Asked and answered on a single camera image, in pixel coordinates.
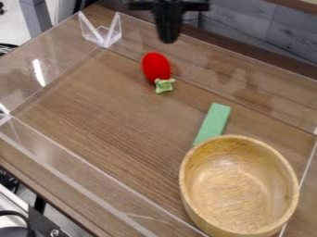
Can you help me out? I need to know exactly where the grey table leg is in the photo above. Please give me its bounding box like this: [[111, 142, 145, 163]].
[[18, 0, 52, 38]]

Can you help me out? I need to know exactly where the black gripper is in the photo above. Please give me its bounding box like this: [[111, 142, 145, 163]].
[[127, 0, 208, 44]]

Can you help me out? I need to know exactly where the green rectangular block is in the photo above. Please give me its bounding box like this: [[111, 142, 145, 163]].
[[192, 103, 231, 145]]

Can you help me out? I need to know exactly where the red plush strawberry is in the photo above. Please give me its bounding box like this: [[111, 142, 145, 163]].
[[141, 52, 175, 94]]

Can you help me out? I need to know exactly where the black metal bracket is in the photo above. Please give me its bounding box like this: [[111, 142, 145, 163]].
[[28, 207, 71, 237]]

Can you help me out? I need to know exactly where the black cable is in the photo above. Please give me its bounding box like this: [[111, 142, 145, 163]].
[[0, 210, 34, 237]]

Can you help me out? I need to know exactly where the wooden bowl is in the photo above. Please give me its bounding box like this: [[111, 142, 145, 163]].
[[178, 135, 299, 237]]

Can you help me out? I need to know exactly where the clear acrylic tray enclosure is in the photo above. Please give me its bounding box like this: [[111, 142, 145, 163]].
[[0, 16, 317, 237]]

